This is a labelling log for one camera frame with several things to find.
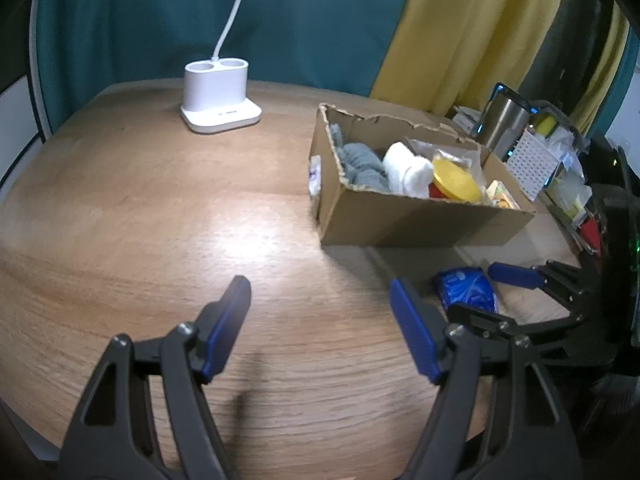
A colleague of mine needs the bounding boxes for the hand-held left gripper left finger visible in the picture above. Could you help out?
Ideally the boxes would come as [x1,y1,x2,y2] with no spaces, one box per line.
[59,275,252,480]

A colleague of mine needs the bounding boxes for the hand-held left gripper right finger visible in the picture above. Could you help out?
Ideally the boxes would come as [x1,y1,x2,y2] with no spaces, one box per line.
[389,277,583,480]

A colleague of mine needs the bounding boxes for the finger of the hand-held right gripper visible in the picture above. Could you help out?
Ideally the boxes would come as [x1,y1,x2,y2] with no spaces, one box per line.
[446,303,553,348]
[487,259,593,311]

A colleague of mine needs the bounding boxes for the blue packet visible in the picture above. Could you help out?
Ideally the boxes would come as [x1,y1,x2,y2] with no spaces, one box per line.
[433,267,499,317]

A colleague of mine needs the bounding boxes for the yellow round lid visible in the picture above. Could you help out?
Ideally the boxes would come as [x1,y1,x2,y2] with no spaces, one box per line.
[428,159,484,204]

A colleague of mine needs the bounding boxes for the torn cardboard box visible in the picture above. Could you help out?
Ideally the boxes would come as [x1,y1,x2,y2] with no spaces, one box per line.
[308,102,537,247]

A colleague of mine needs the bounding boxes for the clear plastic bag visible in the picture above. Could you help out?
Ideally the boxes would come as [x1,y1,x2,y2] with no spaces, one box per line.
[405,136,489,187]

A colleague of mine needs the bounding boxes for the white socks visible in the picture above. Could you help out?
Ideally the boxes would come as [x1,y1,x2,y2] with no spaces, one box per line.
[384,141,435,198]

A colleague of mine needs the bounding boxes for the grey socks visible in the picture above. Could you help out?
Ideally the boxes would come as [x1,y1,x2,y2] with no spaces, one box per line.
[327,124,392,192]

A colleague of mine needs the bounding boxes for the red box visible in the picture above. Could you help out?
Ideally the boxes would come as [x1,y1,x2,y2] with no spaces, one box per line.
[580,215,604,254]

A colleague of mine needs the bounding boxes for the orange tissue pack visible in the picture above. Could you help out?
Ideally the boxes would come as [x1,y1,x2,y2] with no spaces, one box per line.
[484,180,522,210]

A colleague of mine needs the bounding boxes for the crumpled plastic bags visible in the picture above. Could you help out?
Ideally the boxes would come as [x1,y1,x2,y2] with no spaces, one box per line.
[545,127,595,227]

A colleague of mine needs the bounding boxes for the white perforated basket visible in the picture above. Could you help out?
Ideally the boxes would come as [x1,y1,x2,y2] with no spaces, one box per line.
[505,130,560,200]

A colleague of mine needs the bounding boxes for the black device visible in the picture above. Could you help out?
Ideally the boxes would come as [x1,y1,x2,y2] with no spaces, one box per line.
[587,132,632,187]

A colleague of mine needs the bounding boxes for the yellow sponge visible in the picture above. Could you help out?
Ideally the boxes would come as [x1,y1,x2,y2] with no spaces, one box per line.
[531,114,559,139]

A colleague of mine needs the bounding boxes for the steel tumbler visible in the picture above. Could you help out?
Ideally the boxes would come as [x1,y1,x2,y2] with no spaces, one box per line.
[475,82,534,149]

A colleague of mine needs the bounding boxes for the stack of papers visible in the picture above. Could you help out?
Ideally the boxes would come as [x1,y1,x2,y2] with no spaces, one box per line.
[452,105,484,134]

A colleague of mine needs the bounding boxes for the white desk lamp base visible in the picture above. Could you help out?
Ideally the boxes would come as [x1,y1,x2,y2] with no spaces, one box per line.
[180,0,263,135]

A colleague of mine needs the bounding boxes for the yellow curtain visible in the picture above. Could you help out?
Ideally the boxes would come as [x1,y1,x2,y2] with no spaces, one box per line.
[367,0,628,122]

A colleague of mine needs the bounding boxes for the teal curtain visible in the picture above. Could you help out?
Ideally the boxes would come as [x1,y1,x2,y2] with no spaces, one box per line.
[30,0,418,100]

